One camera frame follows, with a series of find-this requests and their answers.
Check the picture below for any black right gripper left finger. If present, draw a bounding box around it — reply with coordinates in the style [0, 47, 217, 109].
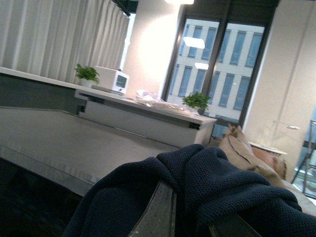
[131, 181, 177, 237]

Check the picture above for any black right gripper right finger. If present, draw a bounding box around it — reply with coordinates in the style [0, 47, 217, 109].
[208, 213, 261, 237]

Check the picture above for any navy blue knit garment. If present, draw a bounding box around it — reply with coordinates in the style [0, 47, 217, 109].
[63, 144, 316, 237]

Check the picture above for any grey front-load washing machine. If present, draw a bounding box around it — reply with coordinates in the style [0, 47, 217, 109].
[0, 107, 175, 237]

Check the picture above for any orange brown cushion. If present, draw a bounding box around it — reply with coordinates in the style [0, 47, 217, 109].
[251, 147, 287, 180]

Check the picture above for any beige sofa cushion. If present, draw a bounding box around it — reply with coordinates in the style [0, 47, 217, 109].
[219, 125, 284, 187]

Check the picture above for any white round side table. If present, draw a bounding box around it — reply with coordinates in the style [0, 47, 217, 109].
[249, 142, 288, 156]

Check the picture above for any thin floor lamp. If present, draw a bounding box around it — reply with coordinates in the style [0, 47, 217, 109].
[270, 120, 300, 153]

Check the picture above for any white counter table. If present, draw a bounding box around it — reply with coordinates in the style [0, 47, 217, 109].
[75, 88, 216, 148]

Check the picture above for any clear plastic bags pile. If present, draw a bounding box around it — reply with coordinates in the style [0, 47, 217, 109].
[135, 89, 198, 117]

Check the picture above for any potted green plant right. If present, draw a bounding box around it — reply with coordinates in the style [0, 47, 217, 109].
[182, 92, 210, 115]

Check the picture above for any potted green plant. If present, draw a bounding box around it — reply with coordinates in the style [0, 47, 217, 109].
[182, 92, 210, 115]
[75, 64, 100, 88]

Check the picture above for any white small oven appliance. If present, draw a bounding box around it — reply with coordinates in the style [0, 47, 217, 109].
[91, 66, 129, 95]

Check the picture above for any potted green plant left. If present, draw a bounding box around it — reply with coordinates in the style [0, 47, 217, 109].
[75, 64, 100, 88]

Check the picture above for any large dark-framed window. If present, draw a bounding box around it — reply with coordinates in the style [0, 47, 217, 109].
[162, 0, 278, 137]

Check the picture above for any white curtain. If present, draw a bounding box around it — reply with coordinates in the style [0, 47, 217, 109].
[0, 0, 129, 83]

